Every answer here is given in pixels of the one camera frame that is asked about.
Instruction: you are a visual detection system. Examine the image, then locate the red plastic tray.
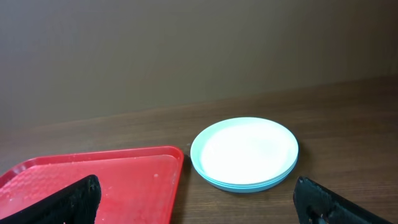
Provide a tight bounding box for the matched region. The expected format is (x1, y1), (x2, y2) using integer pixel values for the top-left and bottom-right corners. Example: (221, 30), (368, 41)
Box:
(1, 146), (184, 224)

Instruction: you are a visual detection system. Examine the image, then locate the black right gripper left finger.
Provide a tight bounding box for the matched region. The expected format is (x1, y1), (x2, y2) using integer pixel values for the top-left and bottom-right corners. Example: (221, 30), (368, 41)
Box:
(1, 175), (101, 224)

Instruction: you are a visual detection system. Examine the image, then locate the light blue plate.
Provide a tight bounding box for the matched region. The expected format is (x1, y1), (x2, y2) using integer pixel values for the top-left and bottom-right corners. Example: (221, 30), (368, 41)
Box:
(196, 160), (297, 194)
(190, 116), (300, 189)

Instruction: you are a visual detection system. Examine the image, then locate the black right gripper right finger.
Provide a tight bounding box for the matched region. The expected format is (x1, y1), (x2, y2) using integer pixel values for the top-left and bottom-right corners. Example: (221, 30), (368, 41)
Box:
(293, 176), (392, 224)

